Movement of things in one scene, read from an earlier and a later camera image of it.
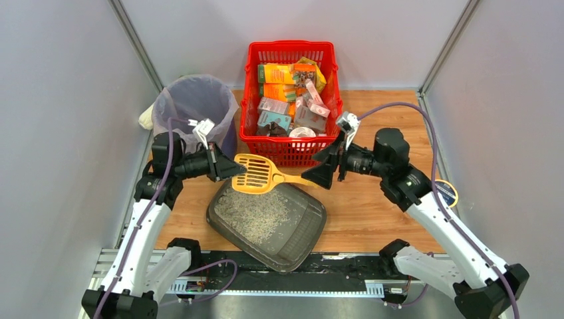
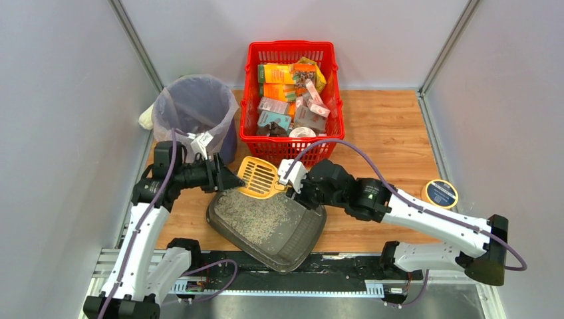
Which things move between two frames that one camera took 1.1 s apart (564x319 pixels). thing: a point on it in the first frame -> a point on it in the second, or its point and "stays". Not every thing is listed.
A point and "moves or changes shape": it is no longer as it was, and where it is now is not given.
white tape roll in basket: x=302 y=129 stays
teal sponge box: x=265 y=117 stays
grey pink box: x=269 y=104 stays
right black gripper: x=340 y=159 -> x=304 y=191
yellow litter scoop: x=261 y=175 moves or changes shape
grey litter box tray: x=280 y=225 stays
